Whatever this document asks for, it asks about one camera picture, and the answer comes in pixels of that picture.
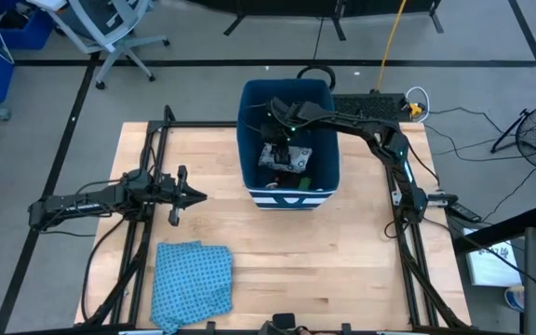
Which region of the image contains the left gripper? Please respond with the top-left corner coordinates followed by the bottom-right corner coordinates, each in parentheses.
top-left (155, 165), bottom-right (208, 228)

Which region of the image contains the black coiled cable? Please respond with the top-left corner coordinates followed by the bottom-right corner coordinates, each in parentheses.
top-left (295, 63), bottom-right (338, 94)

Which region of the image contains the black partition screen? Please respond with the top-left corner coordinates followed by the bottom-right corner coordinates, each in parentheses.
top-left (186, 0), bottom-right (445, 42)

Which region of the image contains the white printed wipes pack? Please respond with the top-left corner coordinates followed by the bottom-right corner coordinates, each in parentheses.
top-left (257, 142), bottom-right (314, 174)

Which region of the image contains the blue patterned cloth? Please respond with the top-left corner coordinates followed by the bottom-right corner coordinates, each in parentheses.
top-left (150, 240), bottom-right (235, 335)

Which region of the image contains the black aluminium table frame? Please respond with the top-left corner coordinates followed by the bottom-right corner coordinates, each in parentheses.
top-left (74, 104), bottom-right (472, 335)

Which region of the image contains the grey office chair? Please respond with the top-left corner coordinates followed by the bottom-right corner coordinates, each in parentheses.
top-left (39, 0), bottom-right (171, 90)

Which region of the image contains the white paper sheet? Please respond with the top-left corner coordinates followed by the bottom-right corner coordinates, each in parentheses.
top-left (462, 227), bottom-right (523, 288)

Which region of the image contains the black perforated floor plate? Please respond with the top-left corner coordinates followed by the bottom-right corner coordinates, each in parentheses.
top-left (331, 91), bottom-right (411, 125)

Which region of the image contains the black floor fan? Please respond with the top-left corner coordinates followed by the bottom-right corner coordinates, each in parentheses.
top-left (489, 96), bottom-right (536, 171)

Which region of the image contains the yellow cable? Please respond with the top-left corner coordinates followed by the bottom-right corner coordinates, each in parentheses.
top-left (374, 0), bottom-right (409, 92)

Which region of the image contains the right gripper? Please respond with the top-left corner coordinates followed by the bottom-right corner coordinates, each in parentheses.
top-left (261, 98), bottom-right (306, 165)

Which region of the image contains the white cable loop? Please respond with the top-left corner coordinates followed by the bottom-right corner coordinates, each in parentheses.
top-left (405, 86), bottom-right (432, 123)

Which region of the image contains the navy white striped basket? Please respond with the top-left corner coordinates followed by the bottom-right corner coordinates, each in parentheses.
top-left (236, 77), bottom-right (342, 211)

